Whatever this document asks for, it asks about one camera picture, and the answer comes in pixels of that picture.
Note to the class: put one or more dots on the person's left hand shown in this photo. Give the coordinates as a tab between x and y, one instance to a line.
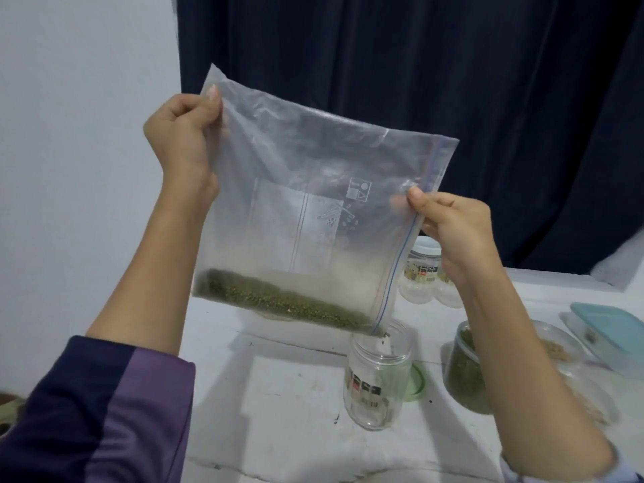
183	146

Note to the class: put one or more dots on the person's right hand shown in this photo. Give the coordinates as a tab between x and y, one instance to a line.
461	234

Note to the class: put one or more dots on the transparent jar blue lid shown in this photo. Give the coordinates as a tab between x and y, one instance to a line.
421	268

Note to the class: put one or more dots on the transparent jar pink lid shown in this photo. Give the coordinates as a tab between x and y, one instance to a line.
447	294

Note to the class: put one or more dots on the clear bag with green beans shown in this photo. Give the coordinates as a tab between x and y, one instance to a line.
322	206

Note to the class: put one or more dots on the pile of yellow soybeans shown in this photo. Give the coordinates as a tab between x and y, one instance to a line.
556	349

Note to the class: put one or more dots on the green round lid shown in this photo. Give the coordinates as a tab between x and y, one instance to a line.
417	382

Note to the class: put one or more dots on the transparent jar green lid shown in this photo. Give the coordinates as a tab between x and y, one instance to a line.
374	392

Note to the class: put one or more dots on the pile of green beans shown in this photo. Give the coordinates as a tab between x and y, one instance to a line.
282	302

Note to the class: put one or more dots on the person's left forearm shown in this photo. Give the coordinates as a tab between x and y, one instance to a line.
151	286

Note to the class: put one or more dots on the person's right forearm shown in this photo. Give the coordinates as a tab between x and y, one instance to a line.
533	377

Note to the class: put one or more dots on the dark navy curtain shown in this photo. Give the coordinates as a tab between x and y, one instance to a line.
423	85

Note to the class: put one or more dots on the teal lidded plastic container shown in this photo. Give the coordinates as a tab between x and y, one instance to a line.
612	335

